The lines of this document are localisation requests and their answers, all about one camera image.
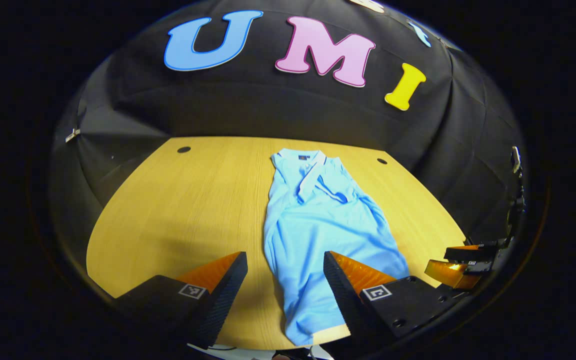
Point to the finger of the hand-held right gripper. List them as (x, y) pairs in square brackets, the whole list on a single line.
[(468, 254), (448, 274)]

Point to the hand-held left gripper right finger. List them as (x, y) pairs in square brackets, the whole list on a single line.
[(343, 295)]

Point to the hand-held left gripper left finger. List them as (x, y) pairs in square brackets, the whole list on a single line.
[(225, 295)]

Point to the light blue T-shirt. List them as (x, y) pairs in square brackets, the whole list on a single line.
[(318, 225)]

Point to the black backdrop cloth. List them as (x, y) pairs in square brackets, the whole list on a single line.
[(268, 105)]

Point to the white cloth clip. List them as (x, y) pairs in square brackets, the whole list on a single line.
[(72, 135)]

